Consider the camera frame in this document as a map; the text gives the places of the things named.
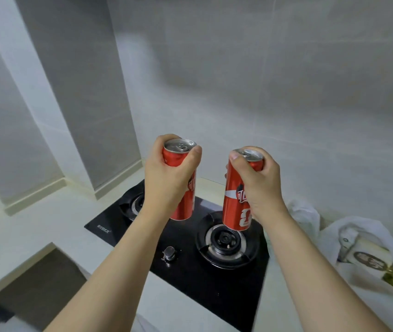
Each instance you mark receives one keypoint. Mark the person's left hand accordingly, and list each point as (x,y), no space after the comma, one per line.
(163,183)

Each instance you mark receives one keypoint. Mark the white plastic bag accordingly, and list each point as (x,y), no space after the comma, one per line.
(362,300)

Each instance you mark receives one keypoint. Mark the person's left forearm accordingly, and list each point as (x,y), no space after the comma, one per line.
(113,269)

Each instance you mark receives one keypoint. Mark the black glass gas stove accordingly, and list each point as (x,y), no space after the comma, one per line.
(189,273)

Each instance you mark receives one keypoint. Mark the round gas burner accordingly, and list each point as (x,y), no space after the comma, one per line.
(227,245)
(134,205)

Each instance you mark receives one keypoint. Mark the person's right hand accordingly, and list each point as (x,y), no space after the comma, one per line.
(262,190)

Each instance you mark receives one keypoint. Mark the person's right forearm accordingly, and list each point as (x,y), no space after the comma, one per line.
(307,273)

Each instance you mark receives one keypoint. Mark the white bottle with gold cap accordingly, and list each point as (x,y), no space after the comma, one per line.
(369,259)

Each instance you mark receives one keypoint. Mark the person's right thumb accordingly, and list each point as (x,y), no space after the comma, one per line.
(238,167)

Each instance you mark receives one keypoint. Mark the silver stove knob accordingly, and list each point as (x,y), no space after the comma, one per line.
(169,254)

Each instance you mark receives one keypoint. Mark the red soda can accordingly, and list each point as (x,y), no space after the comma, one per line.
(186,203)
(234,203)

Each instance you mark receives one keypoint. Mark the person's left thumb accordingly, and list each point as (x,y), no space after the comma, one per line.
(191,165)

